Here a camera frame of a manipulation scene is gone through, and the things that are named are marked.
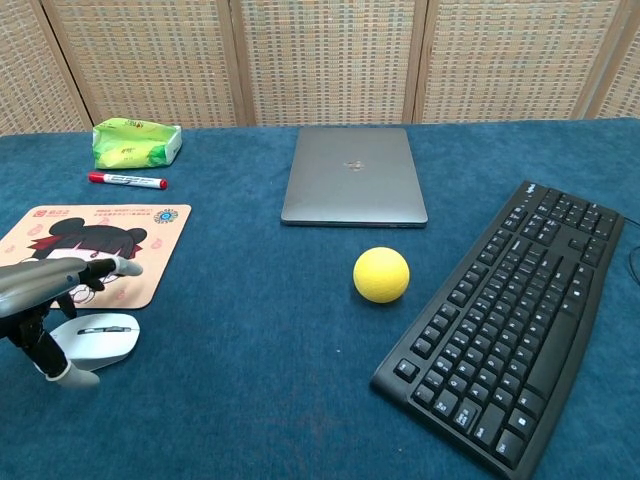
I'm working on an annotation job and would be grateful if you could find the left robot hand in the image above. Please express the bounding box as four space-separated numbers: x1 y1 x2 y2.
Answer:
0 256 145 390

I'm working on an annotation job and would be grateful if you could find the white computer mouse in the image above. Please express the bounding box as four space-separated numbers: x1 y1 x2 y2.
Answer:
48 313 142 372

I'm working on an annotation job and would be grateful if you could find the cartoon girl mouse pad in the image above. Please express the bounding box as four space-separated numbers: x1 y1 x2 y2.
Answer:
0 203 193 311

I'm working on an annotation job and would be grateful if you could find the red capped whiteboard marker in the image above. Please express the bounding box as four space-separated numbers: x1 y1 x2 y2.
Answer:
87 171 169 191

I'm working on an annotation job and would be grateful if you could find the green tissue pack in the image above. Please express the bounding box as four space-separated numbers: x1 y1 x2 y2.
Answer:
92 117 183 170

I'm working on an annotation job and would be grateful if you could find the woven folding screen panel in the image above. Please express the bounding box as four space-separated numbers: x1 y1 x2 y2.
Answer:
582 0 640 121
412 0 634 124
0 0 94 136
42 0 249 129
229 0 429 127

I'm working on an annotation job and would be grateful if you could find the blue table cloth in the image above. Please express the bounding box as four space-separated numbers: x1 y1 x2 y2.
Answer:
0 117 640 480

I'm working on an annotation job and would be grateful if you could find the grey closed laptop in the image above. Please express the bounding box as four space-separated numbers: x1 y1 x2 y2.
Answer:
279 126 430 230

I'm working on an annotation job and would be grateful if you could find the yellow foam ball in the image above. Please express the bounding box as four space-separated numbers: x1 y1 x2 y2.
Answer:
352 246 411 305

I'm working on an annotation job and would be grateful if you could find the black computer keyboard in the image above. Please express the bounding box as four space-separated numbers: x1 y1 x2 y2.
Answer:
369 180 627 480

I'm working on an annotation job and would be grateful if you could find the black keyboard cable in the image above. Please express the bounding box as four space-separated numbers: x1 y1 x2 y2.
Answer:
621 213 640 275

